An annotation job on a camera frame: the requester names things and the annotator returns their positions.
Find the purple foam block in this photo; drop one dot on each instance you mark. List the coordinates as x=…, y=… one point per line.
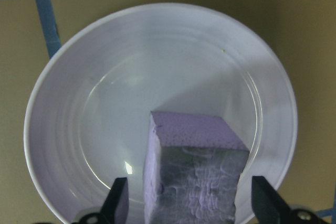
x=189, y=169

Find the lilac round plate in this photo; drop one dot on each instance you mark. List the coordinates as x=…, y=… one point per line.
x=131, y=77

